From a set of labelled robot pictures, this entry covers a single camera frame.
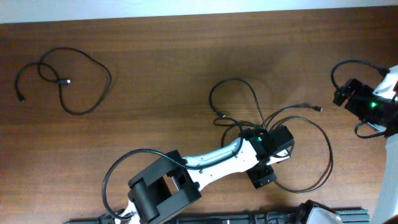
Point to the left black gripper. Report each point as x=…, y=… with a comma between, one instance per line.
x=263, y=175

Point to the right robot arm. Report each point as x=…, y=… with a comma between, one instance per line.
x=377, y=108

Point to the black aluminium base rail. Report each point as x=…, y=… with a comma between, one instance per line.
x=315, y=216

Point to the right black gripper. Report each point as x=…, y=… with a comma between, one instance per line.
x=359, y=89

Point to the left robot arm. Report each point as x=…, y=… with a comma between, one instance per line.
x=172, y=183

